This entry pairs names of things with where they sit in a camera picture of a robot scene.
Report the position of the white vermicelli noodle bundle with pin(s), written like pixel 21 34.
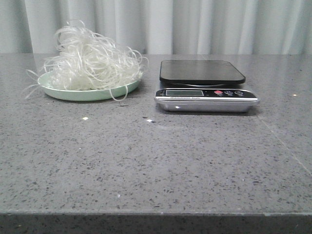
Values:
pixel 90 61

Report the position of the light green round plate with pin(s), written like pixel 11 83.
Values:
pixel 45 82

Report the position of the black silver kitchen scale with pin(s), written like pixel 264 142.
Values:
pixel 203 86

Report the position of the white pleated curtain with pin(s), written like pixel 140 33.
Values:
pixel 225 27

